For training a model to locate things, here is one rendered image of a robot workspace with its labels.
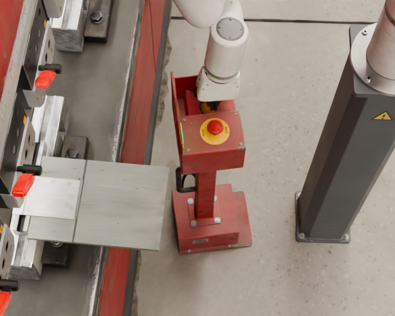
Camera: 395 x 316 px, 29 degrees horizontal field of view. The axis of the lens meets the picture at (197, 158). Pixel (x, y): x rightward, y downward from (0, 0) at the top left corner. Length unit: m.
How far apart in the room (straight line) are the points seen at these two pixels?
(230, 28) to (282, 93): 1.18
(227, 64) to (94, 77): 0.33
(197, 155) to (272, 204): 0.83
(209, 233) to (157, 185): 0.91
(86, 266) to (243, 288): 0.98
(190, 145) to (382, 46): 0.52
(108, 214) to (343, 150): 0.69
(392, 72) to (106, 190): 0.65
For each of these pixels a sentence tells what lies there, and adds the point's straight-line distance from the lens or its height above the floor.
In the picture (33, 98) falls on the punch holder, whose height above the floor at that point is 1.23.
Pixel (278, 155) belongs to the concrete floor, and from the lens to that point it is 2.71.
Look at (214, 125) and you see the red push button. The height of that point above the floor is 0.81.
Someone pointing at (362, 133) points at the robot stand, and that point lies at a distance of 1.89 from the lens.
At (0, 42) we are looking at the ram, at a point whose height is 1.47.
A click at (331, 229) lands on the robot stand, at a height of 0.12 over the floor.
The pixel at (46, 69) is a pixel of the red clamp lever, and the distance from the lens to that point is 1.41.
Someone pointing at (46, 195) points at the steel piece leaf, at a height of 1.00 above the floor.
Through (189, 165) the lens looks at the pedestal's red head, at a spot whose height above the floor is 0.72.
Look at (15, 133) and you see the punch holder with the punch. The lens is 1.31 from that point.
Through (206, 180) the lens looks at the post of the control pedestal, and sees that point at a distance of 2.19.
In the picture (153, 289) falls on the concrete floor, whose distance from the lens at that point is 2.53.
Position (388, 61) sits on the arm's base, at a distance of 1.67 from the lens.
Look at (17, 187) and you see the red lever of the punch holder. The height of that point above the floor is 1.31.
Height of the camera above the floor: 2.44
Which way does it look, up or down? 65 degrees down
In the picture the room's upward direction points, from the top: 1 degrees clockwise
